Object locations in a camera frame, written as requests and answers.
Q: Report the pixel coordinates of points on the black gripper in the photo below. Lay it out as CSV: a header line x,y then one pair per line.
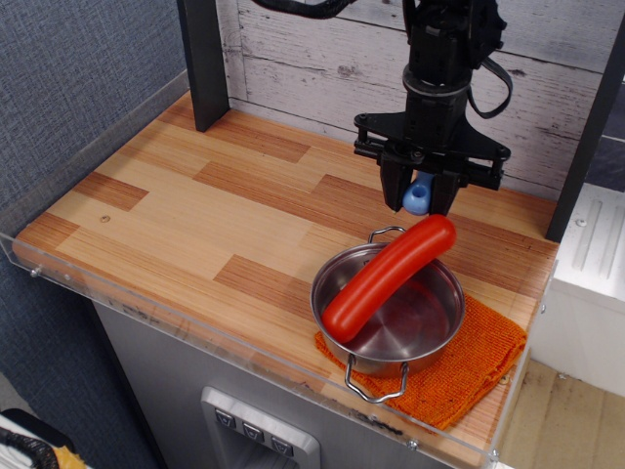
x,y
432,134

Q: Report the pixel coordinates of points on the blue and grey toy spoon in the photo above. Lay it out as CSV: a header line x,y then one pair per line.
x,y
418,196

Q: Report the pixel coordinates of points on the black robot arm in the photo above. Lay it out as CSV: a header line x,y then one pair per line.
x,y
448,41

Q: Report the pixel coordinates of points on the red toy sausage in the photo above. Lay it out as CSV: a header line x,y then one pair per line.
x,y
351,309

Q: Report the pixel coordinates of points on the orange knitted cloth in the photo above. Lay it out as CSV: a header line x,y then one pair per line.
x,y
471,365

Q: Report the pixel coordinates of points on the white toy sink unit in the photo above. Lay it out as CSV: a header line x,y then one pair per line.
x,y
579,329

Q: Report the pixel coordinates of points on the grey dispenser button panel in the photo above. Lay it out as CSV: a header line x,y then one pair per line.
x,y
243,436

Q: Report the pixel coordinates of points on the silver toy fridge cabinet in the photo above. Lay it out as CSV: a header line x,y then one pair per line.
x,y
167,376

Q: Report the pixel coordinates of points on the steel pot with handles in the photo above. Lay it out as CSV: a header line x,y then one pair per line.
x,y
407,334

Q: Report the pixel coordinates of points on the black right vertical post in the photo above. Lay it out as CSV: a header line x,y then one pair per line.
x,y
590,139

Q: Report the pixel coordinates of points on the clear acrylic guard rail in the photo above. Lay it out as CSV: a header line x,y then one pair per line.
x,y
107,182

